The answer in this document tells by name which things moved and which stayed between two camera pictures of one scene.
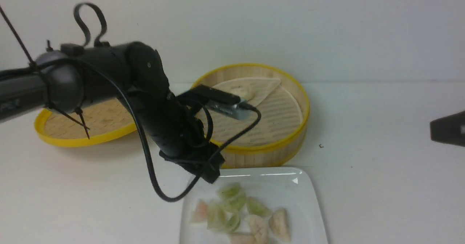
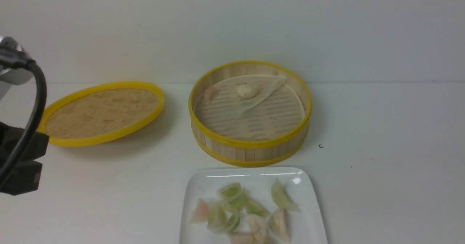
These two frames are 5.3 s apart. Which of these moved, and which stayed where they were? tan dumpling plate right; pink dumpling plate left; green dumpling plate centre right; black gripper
Moved: black gripper
Stayed: green dumpling plate centre right; tan dumpling plate right; pink dumpling plate left
